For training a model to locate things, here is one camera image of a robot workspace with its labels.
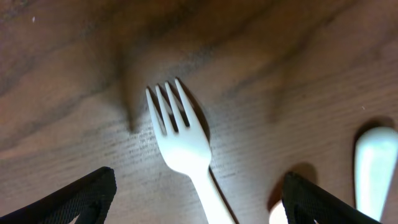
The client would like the white plastic spoon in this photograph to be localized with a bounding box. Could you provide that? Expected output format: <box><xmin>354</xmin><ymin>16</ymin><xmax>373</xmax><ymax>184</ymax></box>
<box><xmin>354</xmin><ymin>127</ymin><xmax>397</xmax><ymax>222</ymax></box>

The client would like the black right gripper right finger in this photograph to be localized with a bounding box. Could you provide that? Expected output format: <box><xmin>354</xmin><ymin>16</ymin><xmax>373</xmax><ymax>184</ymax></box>
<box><xmin>282</xmin><ymin>172</ymin><xmax>381</xmax><ymax>224</ymax></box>

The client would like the white plastic fork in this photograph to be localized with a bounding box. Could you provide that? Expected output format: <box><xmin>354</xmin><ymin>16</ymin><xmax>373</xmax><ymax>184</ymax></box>
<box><xmin>269</xmin><ymin>200</ymin><xmax>289</xmax><ymax>224</ymax></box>
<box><xmin>146</xmin><ymin>79</ymin><xmax>235</xmax><ymax>223</ymax></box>

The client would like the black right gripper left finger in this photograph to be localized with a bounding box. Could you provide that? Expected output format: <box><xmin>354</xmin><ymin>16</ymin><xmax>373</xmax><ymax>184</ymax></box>
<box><xmin>1</xmin><ymin>167</ymin><xmax>117</xmax><ymax>224</ymax></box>

